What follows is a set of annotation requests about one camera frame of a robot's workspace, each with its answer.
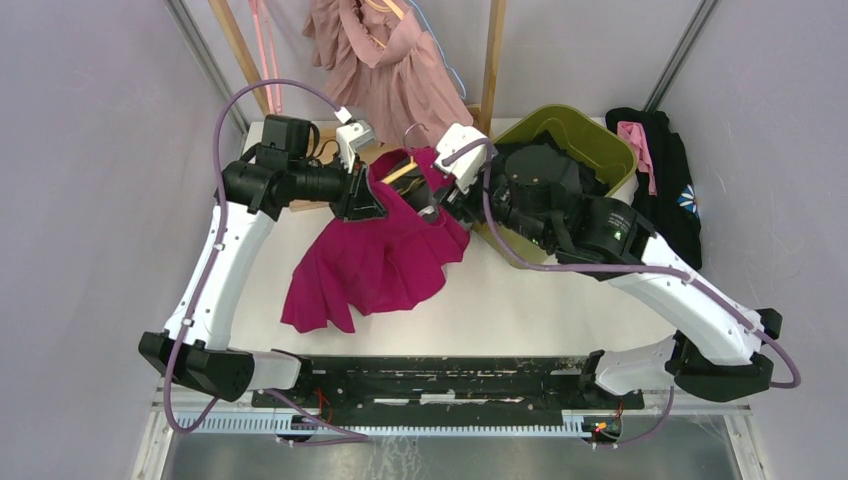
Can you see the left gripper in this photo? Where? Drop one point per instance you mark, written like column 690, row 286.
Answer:
column 360, row 203

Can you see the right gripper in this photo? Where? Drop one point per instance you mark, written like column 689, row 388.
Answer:
column 460, row 205

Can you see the black pleated skirt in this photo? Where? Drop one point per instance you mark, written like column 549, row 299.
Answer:
column 589, row 182

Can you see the magenta pleated skirt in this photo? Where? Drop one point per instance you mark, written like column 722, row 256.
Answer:
column 376, row 266

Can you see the pink plastic hanger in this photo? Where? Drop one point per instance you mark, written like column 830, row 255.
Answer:
column 267, row 51

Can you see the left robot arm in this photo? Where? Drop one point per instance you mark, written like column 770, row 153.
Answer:
column 193, row 350

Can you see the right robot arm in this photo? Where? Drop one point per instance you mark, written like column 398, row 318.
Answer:
column 716, row 352

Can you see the light blue hanger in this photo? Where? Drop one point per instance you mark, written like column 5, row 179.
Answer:
column 452, row 72

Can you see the light pink skirt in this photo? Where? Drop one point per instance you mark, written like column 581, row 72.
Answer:
column 381, row 61

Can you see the olive green plastic basket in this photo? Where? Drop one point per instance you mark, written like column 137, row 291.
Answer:
column 583, row 146

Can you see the pink cloth on pile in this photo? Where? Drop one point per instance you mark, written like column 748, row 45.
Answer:
column 634, row 134

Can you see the black garment pile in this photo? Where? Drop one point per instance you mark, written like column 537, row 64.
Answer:
column 674, row 211

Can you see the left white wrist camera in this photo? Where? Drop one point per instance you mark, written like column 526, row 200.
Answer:
column 351, row 138

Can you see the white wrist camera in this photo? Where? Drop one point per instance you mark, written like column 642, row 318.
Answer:
column 351, row 138
column 462, row 151

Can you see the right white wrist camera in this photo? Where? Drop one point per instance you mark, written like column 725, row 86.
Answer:
column 462, row 151

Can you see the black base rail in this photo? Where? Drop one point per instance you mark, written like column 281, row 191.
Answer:
column 409, row 391

